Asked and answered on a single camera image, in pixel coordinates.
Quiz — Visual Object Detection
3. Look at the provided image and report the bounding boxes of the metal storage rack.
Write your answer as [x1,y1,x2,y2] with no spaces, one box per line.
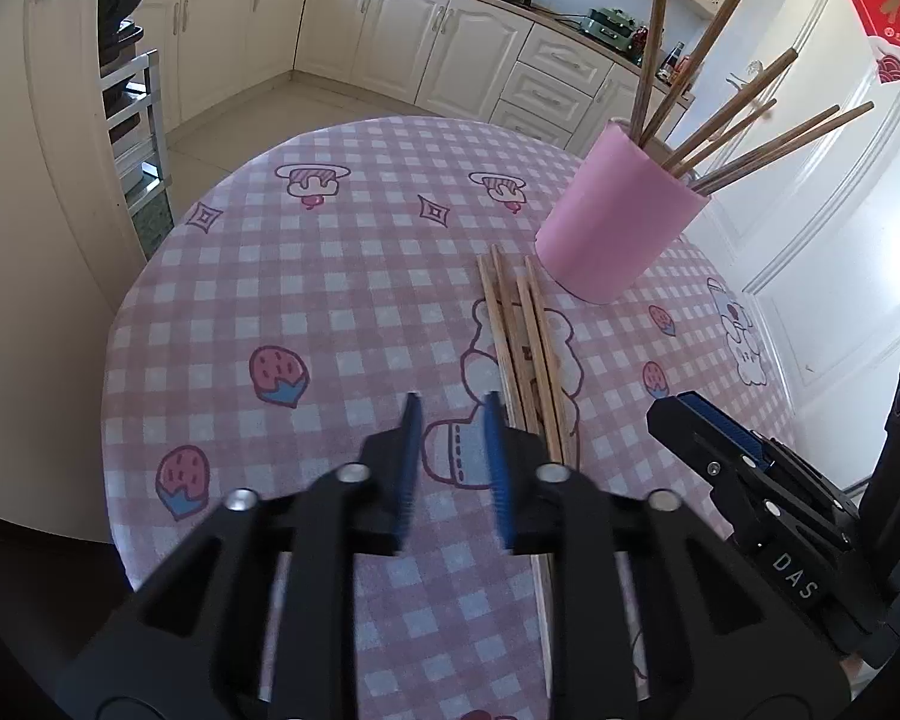
[101,26,175,260]

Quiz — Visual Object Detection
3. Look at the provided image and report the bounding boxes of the green electric cooker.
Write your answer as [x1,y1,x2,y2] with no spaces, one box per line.
[576,6,650,53]

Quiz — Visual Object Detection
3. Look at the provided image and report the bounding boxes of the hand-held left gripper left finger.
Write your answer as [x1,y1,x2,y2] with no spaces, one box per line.
[67,392,425,720]

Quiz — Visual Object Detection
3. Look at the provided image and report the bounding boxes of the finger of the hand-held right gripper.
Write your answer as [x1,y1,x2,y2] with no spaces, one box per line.
[679,391,863,522]
[647,397,852,552]

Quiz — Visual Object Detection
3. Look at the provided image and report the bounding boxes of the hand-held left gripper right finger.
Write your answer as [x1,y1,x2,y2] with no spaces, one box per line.
[482,390,852,720]

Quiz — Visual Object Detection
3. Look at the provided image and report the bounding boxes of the pink cup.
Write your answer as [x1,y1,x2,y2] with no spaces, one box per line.
[535,118,712,305]

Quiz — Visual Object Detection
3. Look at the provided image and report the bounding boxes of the bunch of wooden chopsticks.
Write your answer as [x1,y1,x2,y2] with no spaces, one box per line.
[628,0,876,196]

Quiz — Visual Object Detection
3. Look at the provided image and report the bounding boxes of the cream base cabinets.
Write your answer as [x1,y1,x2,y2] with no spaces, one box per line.
[131,0,695,158]

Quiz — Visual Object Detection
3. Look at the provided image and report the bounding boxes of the dark sauce bottle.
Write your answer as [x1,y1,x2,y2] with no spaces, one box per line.
[656,41,687,87]

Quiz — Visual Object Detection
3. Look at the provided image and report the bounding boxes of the pink checked tablecloth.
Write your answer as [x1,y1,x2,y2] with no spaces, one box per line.
[99,116,796,720]

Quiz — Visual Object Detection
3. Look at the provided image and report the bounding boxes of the white door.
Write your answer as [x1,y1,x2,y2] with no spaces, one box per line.
[667,0,900,481]

